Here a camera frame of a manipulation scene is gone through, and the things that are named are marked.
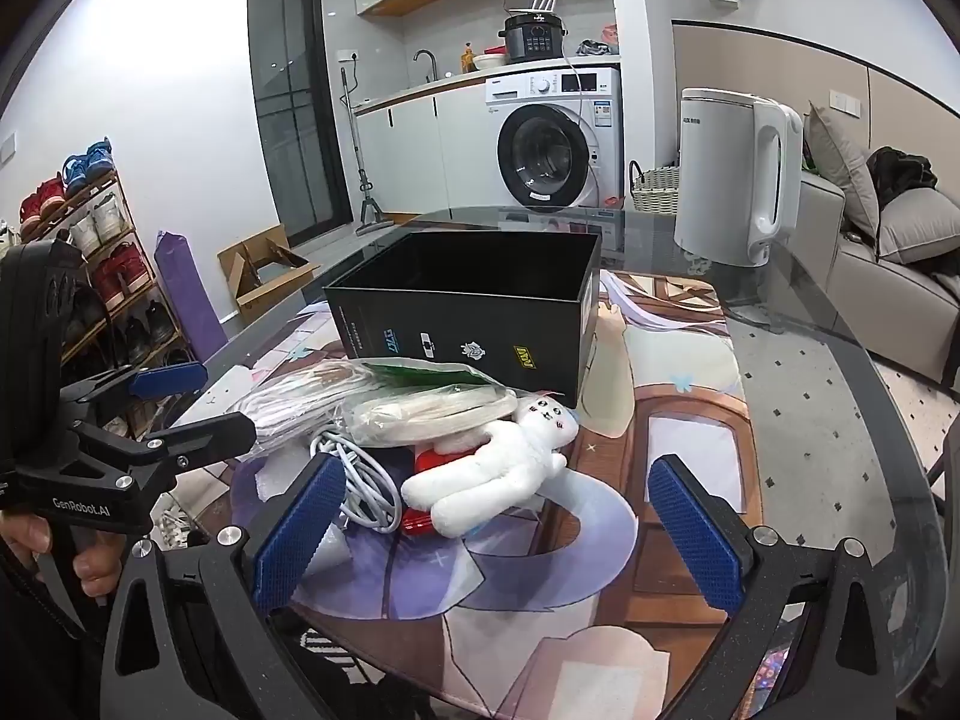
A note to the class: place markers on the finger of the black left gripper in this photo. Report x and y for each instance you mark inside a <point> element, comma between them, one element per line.
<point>197,444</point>

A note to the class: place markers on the red balloon glue packet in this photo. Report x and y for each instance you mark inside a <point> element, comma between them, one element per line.
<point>429,483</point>

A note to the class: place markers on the white plush toy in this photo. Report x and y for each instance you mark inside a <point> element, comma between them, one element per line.
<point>509,460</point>

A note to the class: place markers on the white kitchen cabinet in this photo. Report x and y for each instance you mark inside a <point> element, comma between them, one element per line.
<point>432,153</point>

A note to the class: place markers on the grey cushion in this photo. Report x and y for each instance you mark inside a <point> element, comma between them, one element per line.
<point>840,160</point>

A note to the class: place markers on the wooden shoe rack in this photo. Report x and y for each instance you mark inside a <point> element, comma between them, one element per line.
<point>121,316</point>

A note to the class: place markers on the purple yoga mat roll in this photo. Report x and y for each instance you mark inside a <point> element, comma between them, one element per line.
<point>189,300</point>

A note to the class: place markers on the black glass door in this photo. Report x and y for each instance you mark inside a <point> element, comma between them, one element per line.
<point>296,118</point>

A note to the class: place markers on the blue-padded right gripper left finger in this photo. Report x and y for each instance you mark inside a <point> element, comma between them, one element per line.
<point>191,632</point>

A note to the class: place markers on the black rice cooker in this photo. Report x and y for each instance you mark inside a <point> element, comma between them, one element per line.
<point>529,37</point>

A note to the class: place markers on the green medicine sachet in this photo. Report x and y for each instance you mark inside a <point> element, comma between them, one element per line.
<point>403,372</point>

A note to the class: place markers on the brown cardboard box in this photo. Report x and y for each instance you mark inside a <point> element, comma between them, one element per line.
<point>262,271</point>

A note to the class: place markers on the woven laundry basket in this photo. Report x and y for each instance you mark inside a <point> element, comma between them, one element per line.
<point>654,191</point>

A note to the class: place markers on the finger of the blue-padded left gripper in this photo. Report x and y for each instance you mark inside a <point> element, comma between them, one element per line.
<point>117,389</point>

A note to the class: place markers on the grey sofa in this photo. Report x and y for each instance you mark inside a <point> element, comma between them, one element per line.
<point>895,312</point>

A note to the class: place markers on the white electric kettle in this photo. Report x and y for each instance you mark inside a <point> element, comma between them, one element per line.
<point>739,175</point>

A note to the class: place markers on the white washing machine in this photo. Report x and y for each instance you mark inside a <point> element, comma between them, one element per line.
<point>558,139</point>

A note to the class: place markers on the black cardboard box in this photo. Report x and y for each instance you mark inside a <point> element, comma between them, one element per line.
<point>519,306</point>

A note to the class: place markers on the floor mop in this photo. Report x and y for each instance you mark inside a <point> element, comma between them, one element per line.
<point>371,216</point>

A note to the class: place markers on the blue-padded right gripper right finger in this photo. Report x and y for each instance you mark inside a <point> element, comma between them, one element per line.
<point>805,633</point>

